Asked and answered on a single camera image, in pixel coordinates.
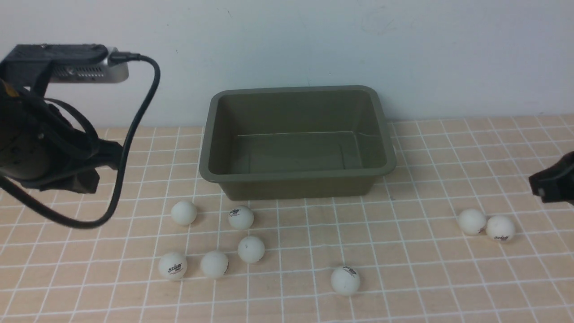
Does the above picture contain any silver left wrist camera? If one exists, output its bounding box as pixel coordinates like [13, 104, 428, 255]
[0, 44, 130, 86]

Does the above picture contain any black left camera cable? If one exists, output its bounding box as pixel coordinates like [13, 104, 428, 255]
[0, 52, 161, 229]

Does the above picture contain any white ping-pong ball red logo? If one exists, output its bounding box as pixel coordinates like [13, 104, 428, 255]
[157, 252, 188, 280]

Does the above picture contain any olive green plastic bin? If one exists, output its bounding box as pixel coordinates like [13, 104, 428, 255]
[198, 85, 396, 201]

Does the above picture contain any white ping-pong ball logo top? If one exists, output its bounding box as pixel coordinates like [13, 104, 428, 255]
[228, 205, 254, 230]

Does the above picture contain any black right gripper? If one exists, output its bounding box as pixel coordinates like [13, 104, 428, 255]
[528, 152, 574, 205]

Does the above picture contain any orange checkered tablecloth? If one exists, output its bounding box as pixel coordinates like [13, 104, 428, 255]
[0, 115, 574, 323]

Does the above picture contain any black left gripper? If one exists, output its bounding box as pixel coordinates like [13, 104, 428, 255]
[0, 81, 124, 194]

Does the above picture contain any white ping-pong ball plain centre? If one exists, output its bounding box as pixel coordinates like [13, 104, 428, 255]
[237, 236, 265, 264]

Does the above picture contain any white ping-pong ball lone front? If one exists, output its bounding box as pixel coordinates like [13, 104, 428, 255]
[331, 266, 361, 296]

